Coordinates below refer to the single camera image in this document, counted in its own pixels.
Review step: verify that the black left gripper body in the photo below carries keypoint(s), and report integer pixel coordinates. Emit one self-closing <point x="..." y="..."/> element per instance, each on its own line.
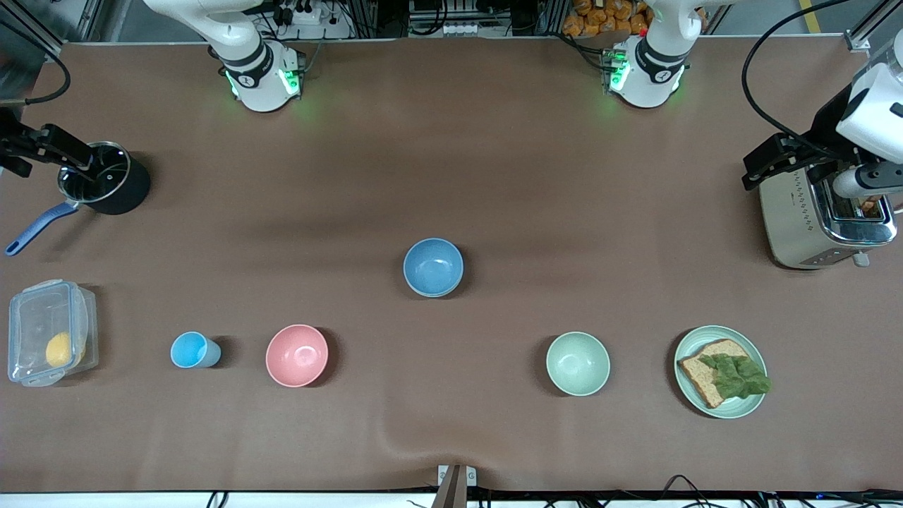
<point x="822" y="130"/>

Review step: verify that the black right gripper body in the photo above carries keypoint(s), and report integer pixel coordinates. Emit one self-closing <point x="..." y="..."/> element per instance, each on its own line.
<point x="15" y="143"/>

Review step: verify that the blue bowl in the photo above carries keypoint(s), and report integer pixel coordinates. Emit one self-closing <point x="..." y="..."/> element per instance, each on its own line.
<point x="432" y="264"/>

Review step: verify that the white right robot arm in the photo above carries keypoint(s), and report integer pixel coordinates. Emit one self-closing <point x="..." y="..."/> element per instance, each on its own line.
<point x="254" y="77"/>

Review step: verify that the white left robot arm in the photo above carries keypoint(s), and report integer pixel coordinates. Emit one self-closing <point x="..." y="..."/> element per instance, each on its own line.
<point x="656" y="77"/>

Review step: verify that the pale green bowl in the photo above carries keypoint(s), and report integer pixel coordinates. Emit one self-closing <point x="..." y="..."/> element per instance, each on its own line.
<point x="578" y="363"/>

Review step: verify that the pink bowl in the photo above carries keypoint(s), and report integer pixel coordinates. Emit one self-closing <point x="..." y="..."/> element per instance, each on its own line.
<point x="296" y="356"/>

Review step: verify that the glass lid with blue knob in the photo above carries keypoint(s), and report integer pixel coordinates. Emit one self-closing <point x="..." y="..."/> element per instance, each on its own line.
<point x="106" y="180"/>

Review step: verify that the beige metal toaster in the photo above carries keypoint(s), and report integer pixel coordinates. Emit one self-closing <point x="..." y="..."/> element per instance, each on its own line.
<point x="797" y="226"/>

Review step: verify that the toasted bread slice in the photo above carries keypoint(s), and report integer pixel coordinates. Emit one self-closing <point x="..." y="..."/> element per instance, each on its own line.
<point x="870" y="207"/>

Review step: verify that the clear plastic lidded container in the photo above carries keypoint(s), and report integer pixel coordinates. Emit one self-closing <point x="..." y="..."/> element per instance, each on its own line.
<point x="32" y="317"/>

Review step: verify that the yellow fruit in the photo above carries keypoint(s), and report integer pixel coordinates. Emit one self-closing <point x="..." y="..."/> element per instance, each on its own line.
<point x="59" y="350"/>

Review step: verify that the green lettuce leaf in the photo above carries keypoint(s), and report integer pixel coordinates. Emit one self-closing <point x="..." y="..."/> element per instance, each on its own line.
<point x="737" y="377"/>

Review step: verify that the brown bread slice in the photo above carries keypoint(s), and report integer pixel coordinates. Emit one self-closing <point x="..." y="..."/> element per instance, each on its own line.
<point x="705" y="377"/>

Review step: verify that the orange snack bag pile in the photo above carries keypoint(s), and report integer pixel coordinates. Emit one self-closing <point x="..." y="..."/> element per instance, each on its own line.
<point x="600" y="17"/>

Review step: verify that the light blue cup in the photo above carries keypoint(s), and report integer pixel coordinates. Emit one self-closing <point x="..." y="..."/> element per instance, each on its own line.
<point x="189" y="351"/>

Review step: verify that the green plate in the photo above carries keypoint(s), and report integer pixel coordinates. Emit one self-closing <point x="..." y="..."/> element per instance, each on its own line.
<point x="755" y="406"/>

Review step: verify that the white power strip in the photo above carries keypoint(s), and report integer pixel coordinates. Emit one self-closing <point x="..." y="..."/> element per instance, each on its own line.
<point x="303" y="15"/>
<point x="465" y="29"/>

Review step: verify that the brown table cover mat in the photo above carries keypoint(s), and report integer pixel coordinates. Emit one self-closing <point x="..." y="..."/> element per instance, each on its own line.
<point x="451" y="176"/>

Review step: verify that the aluminium frame post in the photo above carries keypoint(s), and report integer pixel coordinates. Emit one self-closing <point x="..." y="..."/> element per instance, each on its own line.
<point x="857" y="39"/>

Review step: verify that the metal table edge bracket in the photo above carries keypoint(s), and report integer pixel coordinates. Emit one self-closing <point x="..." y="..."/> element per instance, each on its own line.
<point x="457" y="483"/>

